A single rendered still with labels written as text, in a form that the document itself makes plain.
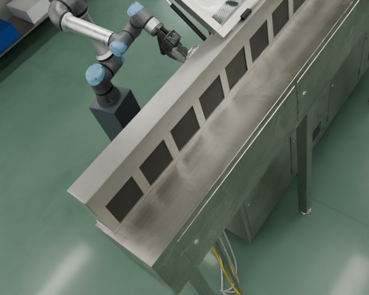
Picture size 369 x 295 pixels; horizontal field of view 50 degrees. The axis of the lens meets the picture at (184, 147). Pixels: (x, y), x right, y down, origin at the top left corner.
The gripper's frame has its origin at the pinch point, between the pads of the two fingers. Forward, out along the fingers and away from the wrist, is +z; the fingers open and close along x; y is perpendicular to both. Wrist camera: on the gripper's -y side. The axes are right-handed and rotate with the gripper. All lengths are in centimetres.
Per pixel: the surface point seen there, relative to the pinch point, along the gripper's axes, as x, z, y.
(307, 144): 10, 73, 4
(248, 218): -26, 85, -38
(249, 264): -39, 115, -67
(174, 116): -50, 11, 57
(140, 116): -57, 4, 56
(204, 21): -18, -2, 59
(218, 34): -18, 5, 59
